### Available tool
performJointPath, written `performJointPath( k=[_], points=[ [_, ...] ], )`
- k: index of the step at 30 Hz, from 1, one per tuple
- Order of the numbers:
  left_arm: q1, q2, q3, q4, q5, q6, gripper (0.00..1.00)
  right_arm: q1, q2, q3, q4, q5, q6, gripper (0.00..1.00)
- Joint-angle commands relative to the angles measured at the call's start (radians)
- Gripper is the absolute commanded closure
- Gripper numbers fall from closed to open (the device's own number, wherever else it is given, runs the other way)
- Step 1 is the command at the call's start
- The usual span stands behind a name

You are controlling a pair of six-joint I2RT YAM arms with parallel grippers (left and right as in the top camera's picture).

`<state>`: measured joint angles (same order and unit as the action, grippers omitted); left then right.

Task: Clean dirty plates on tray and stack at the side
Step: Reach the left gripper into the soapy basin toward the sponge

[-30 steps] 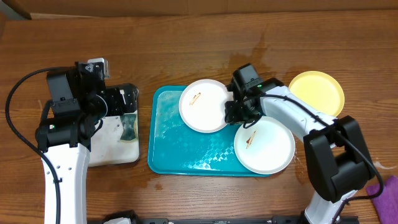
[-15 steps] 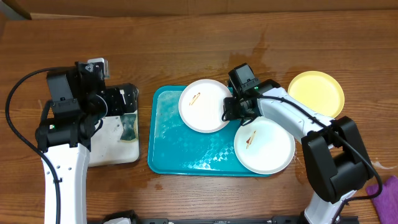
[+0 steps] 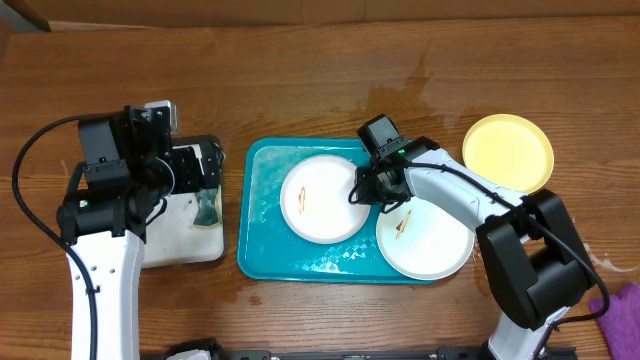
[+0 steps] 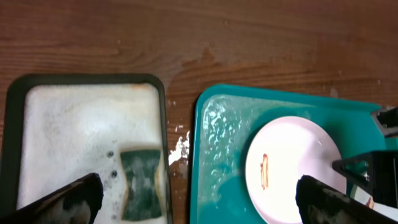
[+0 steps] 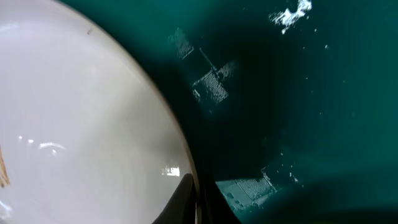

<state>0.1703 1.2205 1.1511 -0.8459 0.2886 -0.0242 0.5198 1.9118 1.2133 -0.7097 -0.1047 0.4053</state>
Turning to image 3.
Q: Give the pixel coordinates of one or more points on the teal plastic serving tray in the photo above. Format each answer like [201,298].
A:
[268,249]

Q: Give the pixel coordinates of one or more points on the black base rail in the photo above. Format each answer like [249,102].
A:
[209,348]

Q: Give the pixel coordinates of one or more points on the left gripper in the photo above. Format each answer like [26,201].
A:
[186,160]

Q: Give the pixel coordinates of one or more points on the purple cloth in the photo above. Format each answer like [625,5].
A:
[620,325]

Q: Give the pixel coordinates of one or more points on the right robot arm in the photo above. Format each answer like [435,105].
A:
[533,257]

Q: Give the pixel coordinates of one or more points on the yellow-green round plate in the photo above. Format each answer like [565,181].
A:
[510,151]

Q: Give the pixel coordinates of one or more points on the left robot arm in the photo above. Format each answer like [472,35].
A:
[141,199]

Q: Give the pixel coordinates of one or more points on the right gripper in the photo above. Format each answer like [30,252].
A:
[368,195]

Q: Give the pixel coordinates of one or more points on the black tray with white liner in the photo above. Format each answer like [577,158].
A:
[171,236]

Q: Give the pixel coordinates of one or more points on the green and yellow sponge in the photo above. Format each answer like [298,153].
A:
[209,208]

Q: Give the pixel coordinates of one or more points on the white plate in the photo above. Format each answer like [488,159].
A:
[423,242]
[314,200]

